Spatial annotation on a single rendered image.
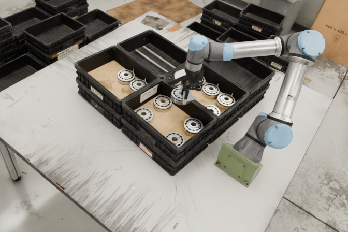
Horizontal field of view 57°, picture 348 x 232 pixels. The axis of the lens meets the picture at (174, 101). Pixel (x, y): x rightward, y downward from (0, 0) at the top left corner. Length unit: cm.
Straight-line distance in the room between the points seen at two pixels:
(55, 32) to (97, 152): 147
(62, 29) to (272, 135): 208
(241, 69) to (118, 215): 120
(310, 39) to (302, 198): 151
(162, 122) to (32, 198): 115
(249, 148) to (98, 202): 74
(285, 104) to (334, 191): 151
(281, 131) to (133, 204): 74
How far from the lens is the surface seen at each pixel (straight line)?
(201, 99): 186
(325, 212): 275
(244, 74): 212
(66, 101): 198
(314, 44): 151
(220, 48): 139
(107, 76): 193
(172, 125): 169
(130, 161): 169
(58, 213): 237
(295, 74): 150
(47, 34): 292
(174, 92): 160
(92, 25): 322
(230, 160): 165
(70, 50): 279
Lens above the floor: 209
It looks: 44 degrees down
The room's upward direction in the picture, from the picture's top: 10 degrees clockwise
